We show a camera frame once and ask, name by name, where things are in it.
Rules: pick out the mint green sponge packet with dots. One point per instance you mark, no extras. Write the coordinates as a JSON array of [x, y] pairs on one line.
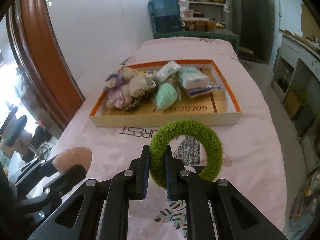
[[166, 95]]

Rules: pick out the white kitchen counter cabinet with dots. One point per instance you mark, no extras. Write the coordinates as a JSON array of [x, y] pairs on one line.
[[296, 82]]

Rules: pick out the red wooden door frame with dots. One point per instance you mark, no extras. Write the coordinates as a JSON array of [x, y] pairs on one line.
[[48, 90]]

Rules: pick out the green metal shelf rack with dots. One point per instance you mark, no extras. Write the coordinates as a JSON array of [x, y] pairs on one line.
[[200, 2]]

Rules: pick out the blue water jug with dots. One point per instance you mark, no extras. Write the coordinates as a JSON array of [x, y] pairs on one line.
[[165, 16]]

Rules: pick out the green low table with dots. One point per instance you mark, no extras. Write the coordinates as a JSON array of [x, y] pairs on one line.
[[222, 34]]

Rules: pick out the white rolled tissue pack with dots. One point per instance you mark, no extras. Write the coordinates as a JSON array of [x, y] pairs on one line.
[[168, 70]]

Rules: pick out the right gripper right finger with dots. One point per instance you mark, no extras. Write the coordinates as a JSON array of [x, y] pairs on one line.
[[183, 184]]

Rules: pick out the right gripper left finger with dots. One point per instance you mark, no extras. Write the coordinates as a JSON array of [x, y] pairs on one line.
[[130, 184]]

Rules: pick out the purple bow plush bear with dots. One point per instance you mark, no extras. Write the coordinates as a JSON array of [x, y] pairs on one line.
[[117, 79]]

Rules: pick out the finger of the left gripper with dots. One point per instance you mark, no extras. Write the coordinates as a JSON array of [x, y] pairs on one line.
[[33, 172], [65, 182]]

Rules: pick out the small peach plush toy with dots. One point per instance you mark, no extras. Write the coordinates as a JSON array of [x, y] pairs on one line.
[[75, 156]]

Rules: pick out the plush doll pink dress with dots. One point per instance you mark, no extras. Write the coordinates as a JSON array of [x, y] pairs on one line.
[[129, 95]]

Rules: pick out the orange rimmed cardboard tray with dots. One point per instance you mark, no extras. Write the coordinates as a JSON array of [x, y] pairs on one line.
[[153, 94]]

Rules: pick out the black refrigerator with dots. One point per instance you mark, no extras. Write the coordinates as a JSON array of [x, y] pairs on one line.
[[252, 24]]

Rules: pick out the blue white wipes packet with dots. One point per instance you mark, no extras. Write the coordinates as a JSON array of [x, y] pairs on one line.
[[195, 82]]

